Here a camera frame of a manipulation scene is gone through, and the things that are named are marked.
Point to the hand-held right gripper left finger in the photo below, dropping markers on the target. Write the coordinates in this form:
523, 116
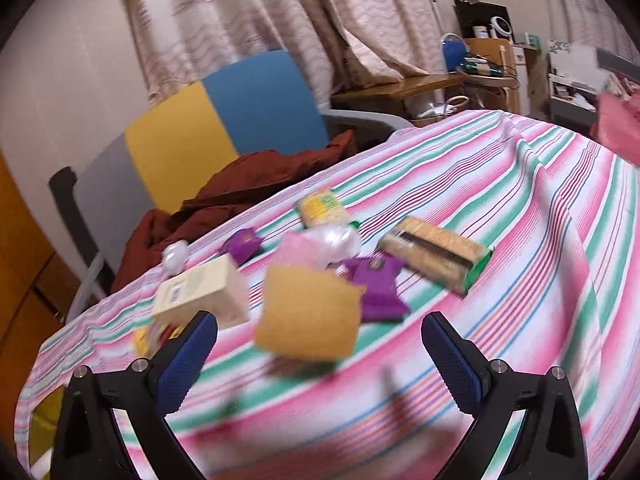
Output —
186, 364

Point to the green cracker packet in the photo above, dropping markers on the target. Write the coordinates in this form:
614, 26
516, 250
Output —
432, 252

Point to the yellow storage bin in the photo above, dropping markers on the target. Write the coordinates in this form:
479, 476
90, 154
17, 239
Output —
47, 425

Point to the small purple snack packet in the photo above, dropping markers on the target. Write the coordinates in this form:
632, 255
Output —
242, 245

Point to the white plastic bag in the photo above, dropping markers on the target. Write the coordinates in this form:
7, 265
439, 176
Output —
337, 242

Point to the pale patterned curtain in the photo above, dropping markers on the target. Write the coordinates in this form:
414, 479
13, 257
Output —
575, 10

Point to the grey cabinet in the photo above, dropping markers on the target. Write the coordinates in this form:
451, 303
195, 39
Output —
570, 107

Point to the white round fan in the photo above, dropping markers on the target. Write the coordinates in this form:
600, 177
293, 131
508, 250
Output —
501, 29

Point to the yellow sponge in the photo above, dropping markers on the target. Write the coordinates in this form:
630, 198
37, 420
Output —
310, 315

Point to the pink packet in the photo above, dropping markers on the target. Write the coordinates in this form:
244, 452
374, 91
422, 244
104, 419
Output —
300, 252

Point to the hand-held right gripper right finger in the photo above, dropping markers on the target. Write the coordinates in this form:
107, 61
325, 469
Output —
454, 364

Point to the blue yellow grey chair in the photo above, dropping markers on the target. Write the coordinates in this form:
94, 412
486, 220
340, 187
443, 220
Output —
250, 105

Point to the cream cardboard box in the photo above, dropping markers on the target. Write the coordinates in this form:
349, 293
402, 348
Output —
205, 290

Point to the black shelf box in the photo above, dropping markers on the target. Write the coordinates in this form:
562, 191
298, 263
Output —
480, 15

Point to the wooden wardrobe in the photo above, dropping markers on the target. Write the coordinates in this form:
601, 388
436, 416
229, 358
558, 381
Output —
20, 250

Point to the yellow green snack packet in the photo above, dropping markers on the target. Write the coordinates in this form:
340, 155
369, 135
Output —
322, 207

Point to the pink patterned curtain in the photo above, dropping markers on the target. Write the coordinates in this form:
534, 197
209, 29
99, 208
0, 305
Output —
225, 15
380, 15

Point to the striped pink green tablecloth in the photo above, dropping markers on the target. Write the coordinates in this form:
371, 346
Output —
500, 185

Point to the large purple snack packet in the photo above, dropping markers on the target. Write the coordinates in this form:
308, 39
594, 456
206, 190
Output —
377, 287

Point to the rust brown jacket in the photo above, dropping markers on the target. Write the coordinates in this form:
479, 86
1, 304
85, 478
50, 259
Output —
260, 170

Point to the pink red blanket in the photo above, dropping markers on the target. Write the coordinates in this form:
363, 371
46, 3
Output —
617, 120

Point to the white crumpled plastic ball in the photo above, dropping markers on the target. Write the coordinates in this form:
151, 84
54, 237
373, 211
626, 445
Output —
176, 257

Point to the wooden desk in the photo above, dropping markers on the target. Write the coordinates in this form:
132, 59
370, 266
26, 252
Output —
400, 85

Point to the yellow red snack packet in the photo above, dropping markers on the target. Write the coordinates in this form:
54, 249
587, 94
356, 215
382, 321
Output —
145, 337

